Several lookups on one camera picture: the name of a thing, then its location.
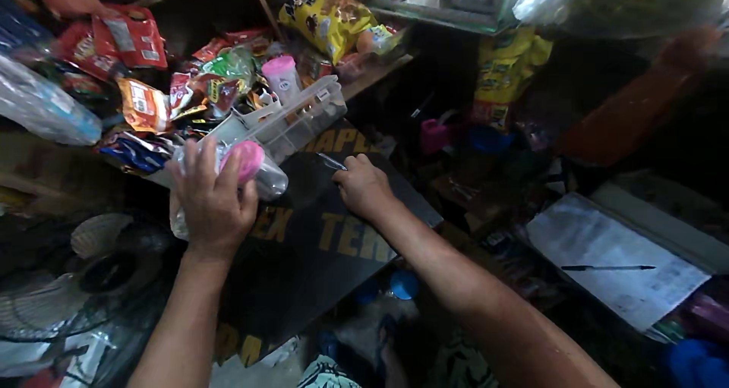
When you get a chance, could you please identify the small tub with pink lid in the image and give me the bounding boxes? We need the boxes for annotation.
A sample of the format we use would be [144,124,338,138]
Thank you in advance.
[261,56,303,105]

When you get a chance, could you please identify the white paper sheet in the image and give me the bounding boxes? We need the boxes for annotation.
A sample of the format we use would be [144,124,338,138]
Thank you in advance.
[525,192,712,334]

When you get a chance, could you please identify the black pen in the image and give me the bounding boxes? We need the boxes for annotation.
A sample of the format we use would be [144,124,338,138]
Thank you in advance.
[561,264,657,272]

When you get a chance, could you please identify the white plastic tray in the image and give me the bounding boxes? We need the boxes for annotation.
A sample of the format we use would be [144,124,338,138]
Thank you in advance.
[202,100,282,147]

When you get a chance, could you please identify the person's right hand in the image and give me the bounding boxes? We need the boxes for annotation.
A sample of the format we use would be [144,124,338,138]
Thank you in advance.
[332,153,395,224]

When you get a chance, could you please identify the large clear plastic bag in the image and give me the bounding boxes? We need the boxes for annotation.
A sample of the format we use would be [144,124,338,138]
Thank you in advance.
[513,0,729,40]

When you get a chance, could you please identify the orange and white packet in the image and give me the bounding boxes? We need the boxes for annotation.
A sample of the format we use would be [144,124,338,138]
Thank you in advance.
[117,77,171,134]

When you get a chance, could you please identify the person's left hand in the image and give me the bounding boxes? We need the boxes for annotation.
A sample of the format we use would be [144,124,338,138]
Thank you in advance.
[166,136,259,260]

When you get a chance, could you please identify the pile of snack packets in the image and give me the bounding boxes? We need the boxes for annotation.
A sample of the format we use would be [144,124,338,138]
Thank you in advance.
[52,26,337,173]

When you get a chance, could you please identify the blue plastic bag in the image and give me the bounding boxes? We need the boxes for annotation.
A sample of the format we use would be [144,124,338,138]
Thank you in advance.
[663,338,729,388]

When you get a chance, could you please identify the clear ballpoint pen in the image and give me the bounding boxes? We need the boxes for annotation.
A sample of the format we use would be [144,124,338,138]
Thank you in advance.
[317,151,348,172]

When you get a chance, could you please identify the person's left forearm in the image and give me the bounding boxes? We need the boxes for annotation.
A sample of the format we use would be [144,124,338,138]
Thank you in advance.
[126,248,234,388]

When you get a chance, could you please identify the hanging yellow packet strip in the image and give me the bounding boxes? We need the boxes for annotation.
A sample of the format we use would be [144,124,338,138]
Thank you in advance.
[473,26,553,132]

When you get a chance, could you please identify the clear crinkled plastic bag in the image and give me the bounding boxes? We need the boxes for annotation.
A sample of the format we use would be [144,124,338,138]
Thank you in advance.
[170,140,229,241]

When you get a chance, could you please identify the wooden shelf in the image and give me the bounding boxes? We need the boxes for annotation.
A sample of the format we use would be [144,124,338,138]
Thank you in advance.
[339,52,417,102]

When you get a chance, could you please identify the clear compartment plastic box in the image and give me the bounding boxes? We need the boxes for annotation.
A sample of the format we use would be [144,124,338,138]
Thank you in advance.
[232,75,348,166]

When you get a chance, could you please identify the orange plastic bag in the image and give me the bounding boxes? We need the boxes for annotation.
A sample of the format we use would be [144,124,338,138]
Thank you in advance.
[557,26,722,168]

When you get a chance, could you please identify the black board with yellow letters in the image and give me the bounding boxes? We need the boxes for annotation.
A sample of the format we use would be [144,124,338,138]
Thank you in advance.
[212,117,444,368]

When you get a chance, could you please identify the person's right forearm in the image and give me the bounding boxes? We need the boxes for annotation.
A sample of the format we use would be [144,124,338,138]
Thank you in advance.
[370,198,622,388]

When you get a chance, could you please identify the pink plastic container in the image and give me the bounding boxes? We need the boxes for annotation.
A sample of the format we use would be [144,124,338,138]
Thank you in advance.
[420,118,453,155]

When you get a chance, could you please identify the electric fan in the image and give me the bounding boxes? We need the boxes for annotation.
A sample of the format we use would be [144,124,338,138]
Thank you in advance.
[0,208,182,346]

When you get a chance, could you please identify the large yellow snack bag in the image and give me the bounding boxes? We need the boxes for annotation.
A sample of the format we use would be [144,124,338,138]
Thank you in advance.
[279,0,379,66]

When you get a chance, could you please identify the person's legs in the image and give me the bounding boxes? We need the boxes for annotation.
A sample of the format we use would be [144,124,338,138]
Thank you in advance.
[296,314,500,388]

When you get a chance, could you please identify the dark blue plastic item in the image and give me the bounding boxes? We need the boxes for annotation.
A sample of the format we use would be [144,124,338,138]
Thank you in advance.
[468,126,517,154]

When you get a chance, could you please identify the glass display case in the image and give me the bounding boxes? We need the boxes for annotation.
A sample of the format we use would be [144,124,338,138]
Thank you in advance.
[354,0,527,37]

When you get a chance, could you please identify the large red packet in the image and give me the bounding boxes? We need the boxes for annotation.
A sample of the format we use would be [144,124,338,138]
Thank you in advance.
[92,4,168,70]

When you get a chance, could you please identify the blue and clear plastic pack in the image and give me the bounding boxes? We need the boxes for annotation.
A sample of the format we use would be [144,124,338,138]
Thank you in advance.
[0,53,103,147]

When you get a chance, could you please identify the round blue plastic object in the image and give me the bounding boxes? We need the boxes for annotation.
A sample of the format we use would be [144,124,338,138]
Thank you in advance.
[390,270,420,301]

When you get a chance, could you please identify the clear jar with pink lid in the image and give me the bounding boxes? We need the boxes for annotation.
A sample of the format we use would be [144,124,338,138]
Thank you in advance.
[220,141,289,202]

